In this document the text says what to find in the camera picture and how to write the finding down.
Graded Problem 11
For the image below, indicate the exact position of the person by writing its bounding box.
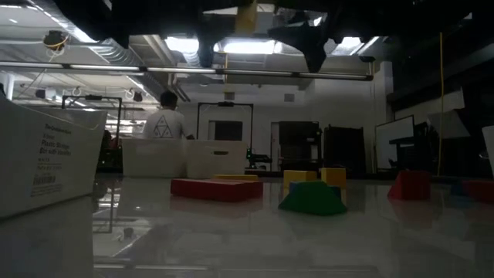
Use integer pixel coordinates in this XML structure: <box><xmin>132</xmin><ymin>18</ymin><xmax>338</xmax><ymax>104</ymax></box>
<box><xmin>142</xmin><ymin>90</ymin><xmax>196</xmax><ymax>141</ymax></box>

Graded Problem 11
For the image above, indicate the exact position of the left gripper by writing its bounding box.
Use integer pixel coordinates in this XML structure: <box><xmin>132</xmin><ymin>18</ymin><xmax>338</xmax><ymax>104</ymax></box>
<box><xmin>192</xmin><ymin>0</ymin><xmax>271</xmax><ymax>69</ymax></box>

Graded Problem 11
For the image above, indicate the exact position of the black tall cabinet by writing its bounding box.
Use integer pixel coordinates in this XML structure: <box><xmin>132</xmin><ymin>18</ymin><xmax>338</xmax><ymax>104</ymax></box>
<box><xmin>323</xmin><ymin>124</ymin><xmax>367</xmax><ymax>175</ymax></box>

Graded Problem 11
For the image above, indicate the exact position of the whiteboard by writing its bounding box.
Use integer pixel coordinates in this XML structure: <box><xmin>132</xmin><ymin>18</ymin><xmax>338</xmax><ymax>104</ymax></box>
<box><xmin>374</xmin><ymin>114</ymin><xmax>416</xmax><ymax>171</ymax></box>

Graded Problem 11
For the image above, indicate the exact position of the red bar block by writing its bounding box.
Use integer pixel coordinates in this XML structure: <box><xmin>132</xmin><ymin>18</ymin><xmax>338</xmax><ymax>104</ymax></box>
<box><xmin>170</xmin><ymin>178</ymin><xmax>265</xmax><ymax>203</ymax></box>

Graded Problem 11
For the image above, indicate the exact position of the green block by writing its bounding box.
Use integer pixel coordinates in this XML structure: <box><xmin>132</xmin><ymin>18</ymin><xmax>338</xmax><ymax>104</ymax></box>
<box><xmin>278</xmin><ymin>180</ymin><xmax>347</xmax><ymax>216</ymax></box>

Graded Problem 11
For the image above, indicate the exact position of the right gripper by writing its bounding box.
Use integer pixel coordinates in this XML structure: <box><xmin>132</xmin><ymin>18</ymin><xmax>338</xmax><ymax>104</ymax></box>
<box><xmin>268</xmin><ymin>15</ymin><xmax>337</xmax><ymax>73</ymax></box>

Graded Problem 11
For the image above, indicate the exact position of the yellow cable reel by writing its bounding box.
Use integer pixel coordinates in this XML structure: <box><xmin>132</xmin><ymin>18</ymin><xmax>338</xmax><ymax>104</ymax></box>
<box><xmin>41</xmin><ymin>29</ymin><xmax>71</xmax><ymax>52</ymax></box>

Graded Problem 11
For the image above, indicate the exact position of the ceiling light panel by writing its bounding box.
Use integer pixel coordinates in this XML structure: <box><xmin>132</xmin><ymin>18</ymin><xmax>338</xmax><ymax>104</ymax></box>
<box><xmin>222</xmin><ymin>38</ymin><xmax>277</xmax><ymax>55</ymax></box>
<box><xmin>165</xmin><ymin>36</ymin><xmax>200</xmax><ymax>54</ymax></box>

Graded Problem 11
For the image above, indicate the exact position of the horizontal ceiling pipe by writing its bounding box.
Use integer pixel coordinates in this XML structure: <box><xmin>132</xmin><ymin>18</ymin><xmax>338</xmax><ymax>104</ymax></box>
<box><xmin>0</xmin><ymin>60</ymin><xmax>374</xmax><ymax>81</ymax></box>

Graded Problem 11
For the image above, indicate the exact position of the white plastic bin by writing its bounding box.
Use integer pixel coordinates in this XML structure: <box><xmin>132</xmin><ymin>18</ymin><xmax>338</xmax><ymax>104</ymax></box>
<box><xmin>186</xmin><ymin>139</ymin><xmax>248</xmax><ymax>179</ymax></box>
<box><xmin>122</xmin><ymin>137</ymin><xmax>188</xmax><ymax>178</ymax></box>
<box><xmin>0</xmin><ymin>94</ymin><xmax>108</xmax><ymax>220</ymax></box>

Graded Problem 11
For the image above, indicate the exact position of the silver ventilation duct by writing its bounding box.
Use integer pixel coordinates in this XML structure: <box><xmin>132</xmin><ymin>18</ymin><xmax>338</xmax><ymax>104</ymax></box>
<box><xmin>22</xmin><ymin>0</ymin><xmax>182</xmax><ymax>103</ymax></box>

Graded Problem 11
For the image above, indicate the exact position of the yellow bar block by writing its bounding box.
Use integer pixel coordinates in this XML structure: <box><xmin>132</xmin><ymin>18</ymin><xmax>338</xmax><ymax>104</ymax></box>
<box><xmin>211</xmin><ymin>174</ymin><xmax>259</xmax><ymax>182</ymax></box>

